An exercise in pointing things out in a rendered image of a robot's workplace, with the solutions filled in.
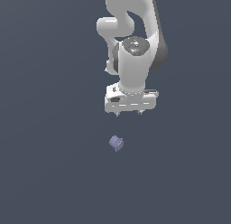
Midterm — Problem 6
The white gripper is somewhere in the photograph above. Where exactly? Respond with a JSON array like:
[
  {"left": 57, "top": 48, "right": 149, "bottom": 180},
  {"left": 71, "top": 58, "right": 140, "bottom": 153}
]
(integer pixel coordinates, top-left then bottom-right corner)
[{"left": 104, "top": 82, "right": 160, "bottom": 117}]

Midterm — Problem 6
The small lavender cylindrical object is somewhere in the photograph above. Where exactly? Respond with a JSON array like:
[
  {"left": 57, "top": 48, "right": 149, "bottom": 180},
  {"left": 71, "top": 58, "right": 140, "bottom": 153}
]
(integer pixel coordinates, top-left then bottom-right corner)
[{"left": 108, "top": 135, "right": 125, "bottom": 153}]

